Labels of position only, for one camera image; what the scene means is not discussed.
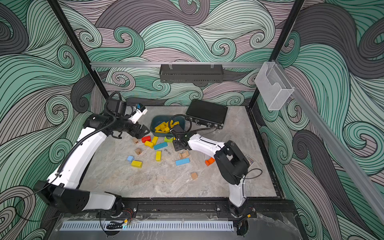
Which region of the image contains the yellow block beside red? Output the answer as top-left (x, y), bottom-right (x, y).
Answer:
top-left (152, 136), bottom-right (159, 145)

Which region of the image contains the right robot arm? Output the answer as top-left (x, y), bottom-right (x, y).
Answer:
top-left (170, 126), bottom-right (250, 217)

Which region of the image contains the teal long block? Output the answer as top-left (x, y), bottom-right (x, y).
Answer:
top-left (154, 142), bottom-right (168, 151)

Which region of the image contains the light blue long block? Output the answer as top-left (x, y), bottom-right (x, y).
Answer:
top-left (175, 158), bottom-right (190, 166)

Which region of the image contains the black hard case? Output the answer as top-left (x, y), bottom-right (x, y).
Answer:
top-left (186, 100), bottom-right (228, 129)

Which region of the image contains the orange arch block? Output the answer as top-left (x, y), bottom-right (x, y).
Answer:
top-left (205, 158), bottom-right (215, 167)

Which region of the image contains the black wall tray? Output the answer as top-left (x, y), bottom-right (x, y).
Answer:
top-left (160, 64), bottom-right (224, 84)

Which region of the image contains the natural wood arch block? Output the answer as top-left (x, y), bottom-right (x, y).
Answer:
top-left (179, 151), bottom-right (190, 159)

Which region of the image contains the playing card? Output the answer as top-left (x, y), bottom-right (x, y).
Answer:
top-left (246, 155), bottom-right (255, 167)

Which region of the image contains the yellow arch block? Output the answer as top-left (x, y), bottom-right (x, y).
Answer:
top-left (145, 141), bottom-right (155, 149)

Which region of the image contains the white slotted cable duct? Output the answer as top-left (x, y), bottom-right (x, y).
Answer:
top-left (59, 221), bottom-right (234, 232)

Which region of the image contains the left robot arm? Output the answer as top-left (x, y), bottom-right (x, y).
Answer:
top-left (34, 99), bottom-right (150, 218)

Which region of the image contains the green arch block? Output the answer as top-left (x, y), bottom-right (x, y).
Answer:
top-left (164, 137), bottom-right (174, 143)

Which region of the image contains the clear acrylic holder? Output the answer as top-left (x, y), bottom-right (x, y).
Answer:
top-left (255, 62), bottom-right (294, 111)

